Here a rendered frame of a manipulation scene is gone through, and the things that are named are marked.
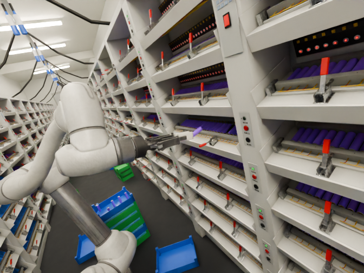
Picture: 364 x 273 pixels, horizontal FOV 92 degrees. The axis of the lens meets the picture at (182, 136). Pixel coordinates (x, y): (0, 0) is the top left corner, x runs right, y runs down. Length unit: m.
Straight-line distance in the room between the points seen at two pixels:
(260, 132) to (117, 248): 0.94
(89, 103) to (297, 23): 0.55
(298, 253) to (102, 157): 0.76
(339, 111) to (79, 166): 0.63
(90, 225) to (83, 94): 0.74
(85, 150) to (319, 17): 0.61
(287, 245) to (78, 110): 0.88
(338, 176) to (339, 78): 0.23
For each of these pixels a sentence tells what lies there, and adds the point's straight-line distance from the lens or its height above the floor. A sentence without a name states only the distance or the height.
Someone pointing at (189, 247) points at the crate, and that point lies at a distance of 1.67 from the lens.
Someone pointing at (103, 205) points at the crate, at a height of 0.42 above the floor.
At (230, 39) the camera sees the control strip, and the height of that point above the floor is 1.32.
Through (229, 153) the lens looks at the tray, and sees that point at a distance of 0.75.
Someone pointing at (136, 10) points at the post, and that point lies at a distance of 1.22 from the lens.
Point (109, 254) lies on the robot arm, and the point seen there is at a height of 0.52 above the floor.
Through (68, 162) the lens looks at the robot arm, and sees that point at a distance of 0.56.
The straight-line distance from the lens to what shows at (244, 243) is 1.15.
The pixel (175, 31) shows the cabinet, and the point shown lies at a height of 1.51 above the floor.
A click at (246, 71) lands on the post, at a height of 1.23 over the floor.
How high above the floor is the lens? 1.26
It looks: 18 degrees down
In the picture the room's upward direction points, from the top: 17 degrees counter-clockwise
